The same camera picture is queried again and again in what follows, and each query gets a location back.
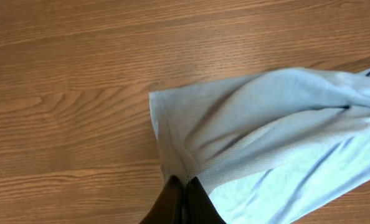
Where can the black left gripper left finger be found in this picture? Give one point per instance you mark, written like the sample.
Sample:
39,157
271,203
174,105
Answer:
167,208

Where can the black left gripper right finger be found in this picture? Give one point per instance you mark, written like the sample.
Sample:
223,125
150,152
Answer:
200,209

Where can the light blue t-shirt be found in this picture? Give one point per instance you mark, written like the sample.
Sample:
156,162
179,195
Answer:
267,148

